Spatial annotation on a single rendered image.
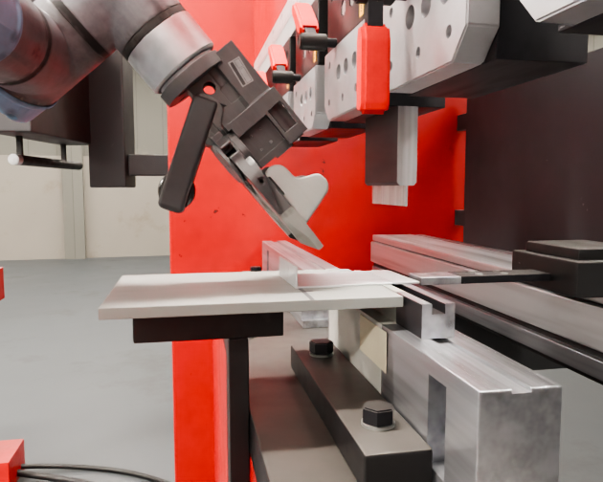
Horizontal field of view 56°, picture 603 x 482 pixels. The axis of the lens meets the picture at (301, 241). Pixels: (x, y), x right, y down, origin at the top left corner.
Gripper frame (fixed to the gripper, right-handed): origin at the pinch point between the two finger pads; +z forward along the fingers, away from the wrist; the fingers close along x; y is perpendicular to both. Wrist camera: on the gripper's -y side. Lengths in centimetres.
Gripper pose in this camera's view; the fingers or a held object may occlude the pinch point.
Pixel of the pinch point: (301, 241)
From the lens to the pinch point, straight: 59.2
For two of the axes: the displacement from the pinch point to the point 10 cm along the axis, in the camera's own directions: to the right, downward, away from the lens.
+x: -2.0, -0.9, 9.8
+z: 6.3, 7.5, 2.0
